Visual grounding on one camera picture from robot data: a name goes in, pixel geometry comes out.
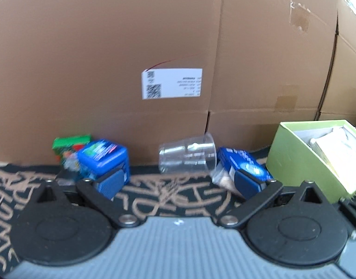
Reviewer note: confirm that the blue box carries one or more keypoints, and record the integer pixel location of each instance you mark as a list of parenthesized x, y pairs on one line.
[(104, 157)]

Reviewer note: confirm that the white carton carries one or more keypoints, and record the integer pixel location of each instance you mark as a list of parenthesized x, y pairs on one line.
[(331, 151)]

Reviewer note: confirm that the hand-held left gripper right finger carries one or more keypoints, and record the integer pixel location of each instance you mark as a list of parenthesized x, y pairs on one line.
[(248, 185)]

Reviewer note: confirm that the green cardboard box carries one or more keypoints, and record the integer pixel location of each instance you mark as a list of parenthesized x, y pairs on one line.
[(299, 165)]

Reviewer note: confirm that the blue snack packet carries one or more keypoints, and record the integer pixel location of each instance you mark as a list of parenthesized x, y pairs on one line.
[(241, 165)]

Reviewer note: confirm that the clear plastic cup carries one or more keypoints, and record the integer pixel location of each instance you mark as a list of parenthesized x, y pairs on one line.
[(186, 157)]

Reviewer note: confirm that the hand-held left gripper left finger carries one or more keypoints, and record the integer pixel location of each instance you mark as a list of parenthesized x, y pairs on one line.
[(111, 184)]

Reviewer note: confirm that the dark patterned mat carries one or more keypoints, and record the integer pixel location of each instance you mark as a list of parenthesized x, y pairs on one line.
[(172, 194)]

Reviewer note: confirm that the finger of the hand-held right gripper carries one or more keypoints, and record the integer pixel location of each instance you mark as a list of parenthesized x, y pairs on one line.
[(352, 218)]

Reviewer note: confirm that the large brown cardboard box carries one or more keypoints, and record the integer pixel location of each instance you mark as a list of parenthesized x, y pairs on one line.
[(137, 64)]

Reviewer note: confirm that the green packet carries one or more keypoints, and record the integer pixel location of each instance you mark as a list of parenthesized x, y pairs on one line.
[(69, 145)]

